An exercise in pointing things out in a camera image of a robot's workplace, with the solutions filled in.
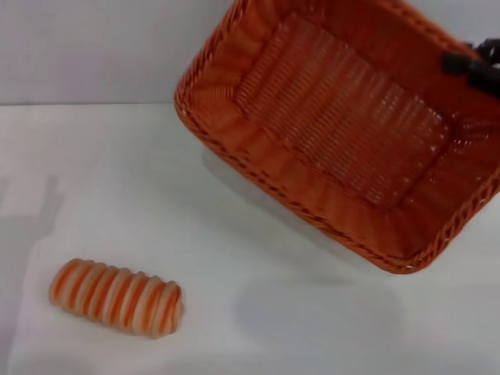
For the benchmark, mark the orange woven plastic basket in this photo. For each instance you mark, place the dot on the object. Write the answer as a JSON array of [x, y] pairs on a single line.
[[336, 148]]

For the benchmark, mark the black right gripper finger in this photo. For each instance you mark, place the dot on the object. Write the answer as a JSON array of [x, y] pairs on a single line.
[[482, 76], [491, 50]]

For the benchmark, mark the striped orange bread roll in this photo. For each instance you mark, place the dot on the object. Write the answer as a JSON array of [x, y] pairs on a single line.
[[117, 298]]

